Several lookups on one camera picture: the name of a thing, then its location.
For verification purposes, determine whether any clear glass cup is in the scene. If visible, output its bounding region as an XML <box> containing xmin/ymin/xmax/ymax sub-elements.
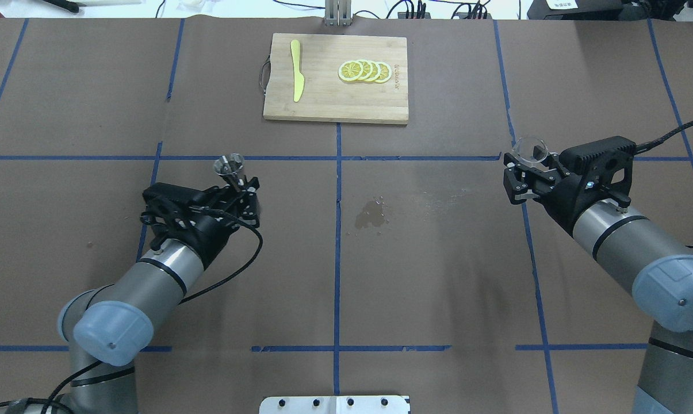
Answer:
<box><xmin>510</xmin><ymin>136</ymin><xmax>550</xmax><ymax>167</ymax></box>

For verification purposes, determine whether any black computer box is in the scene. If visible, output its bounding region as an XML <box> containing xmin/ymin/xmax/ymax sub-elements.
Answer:
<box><xmin>527</xmin><ymin>1</ymin><xmax>646</xmax><ymax>21</ymax></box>

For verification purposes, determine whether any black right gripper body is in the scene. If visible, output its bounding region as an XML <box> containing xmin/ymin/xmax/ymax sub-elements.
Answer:
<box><xmin>502</xmin><ymin>152</ymin><xmax>599</xmax><ymax>235</ymax></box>

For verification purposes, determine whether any aluminium frame post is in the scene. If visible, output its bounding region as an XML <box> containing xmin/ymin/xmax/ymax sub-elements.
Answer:
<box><xmin>323</xmin><ymin>0</ymin><xmax>353</xmax><ymax>27</ymax></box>

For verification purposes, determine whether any lemon slice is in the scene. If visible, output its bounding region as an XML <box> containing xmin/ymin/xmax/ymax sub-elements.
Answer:
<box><xmin>357</xmin><ymin>59</ymin><xmax>376</xmax><ymax>82</ymax></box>
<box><xmin>365</xmin><ymin>61</ymin><xmax>381</xmax><ymax>82</ymax></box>
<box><xmin>338</xmin><ymin>60</ymin><xmax>363</xmax><ymax>82</ymax></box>

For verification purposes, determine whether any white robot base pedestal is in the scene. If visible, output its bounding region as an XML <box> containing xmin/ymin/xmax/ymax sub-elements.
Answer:
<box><xmin>258</xmin><ymin>395</ymin><xmax>411</xmax><ymax>413</ymax></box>

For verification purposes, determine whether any bamboo cutting board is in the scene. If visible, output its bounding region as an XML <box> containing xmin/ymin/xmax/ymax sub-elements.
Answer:
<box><xmin>263</xmin><ymin>32</ymin><xmax>409</xmax><ymax>125</ymax></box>

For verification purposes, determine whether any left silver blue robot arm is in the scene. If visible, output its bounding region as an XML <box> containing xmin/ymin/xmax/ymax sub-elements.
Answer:
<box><xmin>0</xmin><ymin>174</ymin><xmax>261</xmax><ymax>413</ymax></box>

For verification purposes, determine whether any steel jigger measuring cup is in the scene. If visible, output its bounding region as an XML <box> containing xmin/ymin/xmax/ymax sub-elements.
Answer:
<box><xmin>213</xmin><ymin>153</ymin><xmax>247</xmax><ymax>191</ymax></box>

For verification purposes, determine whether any black handled tool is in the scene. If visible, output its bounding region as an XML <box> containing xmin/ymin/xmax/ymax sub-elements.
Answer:
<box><xmin>42</xmin><ymin>0</ymin><xmax>80</xmax><ymax>14</ymax></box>

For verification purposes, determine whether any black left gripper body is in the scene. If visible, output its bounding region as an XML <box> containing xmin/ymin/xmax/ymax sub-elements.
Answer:
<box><xmin>176</xmin><ymin>188</ymin><xmax>259</xmax><ymax>268</ymax></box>

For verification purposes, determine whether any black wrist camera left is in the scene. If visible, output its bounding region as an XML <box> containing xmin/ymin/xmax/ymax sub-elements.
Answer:
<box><xmin>140</xmin><ymin>182</ymin><xmax>206</xmax><ymax>251</ymax></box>

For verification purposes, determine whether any yellow plastic knife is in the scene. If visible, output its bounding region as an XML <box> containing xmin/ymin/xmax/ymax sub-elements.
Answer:
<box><xmin>289</xmin><ymin>39</ymin><xmax>305</xmax><ymax>102</ymax></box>

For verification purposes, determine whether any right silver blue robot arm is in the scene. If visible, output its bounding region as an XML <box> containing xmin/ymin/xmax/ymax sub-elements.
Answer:
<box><xmin>503</xmin><ymin>149</ymin><xmax>693</xmax><ymax>413</ymax></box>

